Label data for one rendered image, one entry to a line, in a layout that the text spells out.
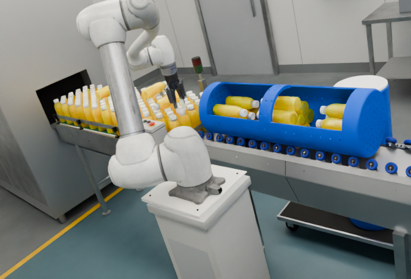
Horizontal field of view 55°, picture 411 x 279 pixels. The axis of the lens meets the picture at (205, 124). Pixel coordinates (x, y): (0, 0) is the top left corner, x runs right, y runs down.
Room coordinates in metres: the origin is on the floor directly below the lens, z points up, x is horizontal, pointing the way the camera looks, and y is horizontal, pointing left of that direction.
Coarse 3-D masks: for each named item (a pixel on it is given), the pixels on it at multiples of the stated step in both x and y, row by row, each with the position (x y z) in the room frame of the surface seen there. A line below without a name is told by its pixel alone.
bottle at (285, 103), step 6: (282, 96) 1.73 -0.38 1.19; (288, 96) 1.72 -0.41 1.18; (276, 102) 1.72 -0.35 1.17; (282, 102) 1.70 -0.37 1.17; (288, 102) 1.68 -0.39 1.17; (294, 102) 1.66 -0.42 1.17; (300, 102) 1.69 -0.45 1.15; (276, 108) 1.72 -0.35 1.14; (282, 108) 1.70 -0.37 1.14; (288, 108) 1.67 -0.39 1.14; (294, 108) 1.65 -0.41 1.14
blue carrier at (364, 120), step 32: (224, 96) 2.12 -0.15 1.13; (256, 96) 2.02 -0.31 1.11; (320, 96) 1.72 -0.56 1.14; (352, 96) 1.43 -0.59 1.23; (224, 128) 1.86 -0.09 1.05; (256, 128) 1.69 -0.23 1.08; (288, 128) 1.56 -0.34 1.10; (320, 128) 1.44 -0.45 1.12; (352, 128) 1.34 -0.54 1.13; (384, 128) 1.48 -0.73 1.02
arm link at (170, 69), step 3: (174, 63) 2.14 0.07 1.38; (162, 66) 2.13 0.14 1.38; (165, 66) 2.12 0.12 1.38; (168, 66) 2.12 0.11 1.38; (171, 66) 2.12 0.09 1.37; (174, 66) 2.14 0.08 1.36; (162, 69) 2.13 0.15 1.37; (165, 69) 2.12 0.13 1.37; (168, 69) 2.12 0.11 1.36; (171, 69) 2.12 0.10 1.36; (174, 69) 2.13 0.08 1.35; (162, 72) 2.14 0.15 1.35; (165, 72) 2.12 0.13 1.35; (168, 72) 2.12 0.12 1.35; (171, 72) 2.12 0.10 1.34; (174, 72) 2.13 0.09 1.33; (165, 75) 2.15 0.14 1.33
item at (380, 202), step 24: (240, 168) 1.83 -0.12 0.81; (264, 168) 1.71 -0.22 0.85; (288, 168) 1.61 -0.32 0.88; (312, 168) 1.52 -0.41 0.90; (360, 168) 1.38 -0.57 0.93; (384, 168) 1.33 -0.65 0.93; (264, 192) 1.82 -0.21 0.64; (288, 192) 1.67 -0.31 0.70; (312, 192) 1.54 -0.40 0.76; (336, 192) 1.43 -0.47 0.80; (360, 192) 1.34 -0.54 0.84; (384, 192) 1.27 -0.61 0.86; (408, 192) 1.21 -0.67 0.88; (360, 216) 1.41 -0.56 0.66; (384, 216) 1.31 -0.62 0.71; (408, 216) 1.22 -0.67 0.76
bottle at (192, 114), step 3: (189, 111) 2.19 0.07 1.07; (192, 111) 2.18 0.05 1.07; (195, 111) 2.19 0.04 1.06; (189, 114) 2.18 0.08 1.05; (192, 114) 2.18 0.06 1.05; (195, 114) 2.18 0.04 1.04; (198, 114) 2.20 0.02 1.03; (192, 117) 2.17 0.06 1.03; (195, 117) 2.17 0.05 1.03; (198, 117) 2.19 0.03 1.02; (192, 120) 2.17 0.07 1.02; (195, 120) 2.17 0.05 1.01; (198, 120) 2.18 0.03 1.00; (192, 123) 2.18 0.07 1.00; (195, 123) 2.17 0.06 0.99; (198, 123) 2.18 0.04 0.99; (192, 126) 2.18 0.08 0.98; (195, 126) 2.17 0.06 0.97; (201, 129) 2.19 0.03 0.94
